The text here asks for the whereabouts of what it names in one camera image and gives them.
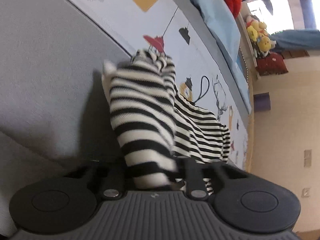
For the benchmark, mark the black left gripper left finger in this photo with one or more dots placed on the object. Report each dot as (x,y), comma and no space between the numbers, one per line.
(106,180)

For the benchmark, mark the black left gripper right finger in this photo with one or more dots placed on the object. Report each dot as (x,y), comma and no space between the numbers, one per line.
(201,181)

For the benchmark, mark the black white striped garment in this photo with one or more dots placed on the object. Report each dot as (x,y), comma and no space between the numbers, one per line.
(155,125)

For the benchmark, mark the grey printed bed sheet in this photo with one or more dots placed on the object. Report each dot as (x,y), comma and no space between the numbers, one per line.
(54,113)

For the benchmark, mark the purple box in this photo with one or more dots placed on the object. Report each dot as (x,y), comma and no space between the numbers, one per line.
(262,102)

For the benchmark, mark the red spotted cushion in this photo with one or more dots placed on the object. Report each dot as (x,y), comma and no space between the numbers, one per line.
(272,64)

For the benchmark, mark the light blue blanket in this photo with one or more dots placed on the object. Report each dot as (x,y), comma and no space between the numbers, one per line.
(221,23)

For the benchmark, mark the yellow plush toys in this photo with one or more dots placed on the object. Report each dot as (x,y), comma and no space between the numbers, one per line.
(259,37)

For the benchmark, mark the blue curtain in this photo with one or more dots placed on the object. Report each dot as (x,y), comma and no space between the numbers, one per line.
(301,39)

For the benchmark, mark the window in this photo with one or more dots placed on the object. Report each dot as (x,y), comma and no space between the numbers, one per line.
(286,14)

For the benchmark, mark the lower wall socket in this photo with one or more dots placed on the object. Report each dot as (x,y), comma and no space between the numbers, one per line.
(306,192)

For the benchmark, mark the wall socket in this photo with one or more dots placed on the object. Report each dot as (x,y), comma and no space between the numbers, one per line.
(307,158)
(306,192)

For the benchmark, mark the wooden bed frame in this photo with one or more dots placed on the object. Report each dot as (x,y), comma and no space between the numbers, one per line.
(250,75)

